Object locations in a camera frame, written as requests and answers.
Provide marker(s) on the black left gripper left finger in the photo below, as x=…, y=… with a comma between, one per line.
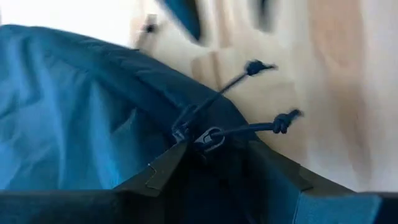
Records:
x=62, y=208

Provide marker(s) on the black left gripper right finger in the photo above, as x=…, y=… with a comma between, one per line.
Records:
x=280, y=177

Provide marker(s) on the dark blue backpack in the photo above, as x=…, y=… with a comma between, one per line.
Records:
x=77, y=109

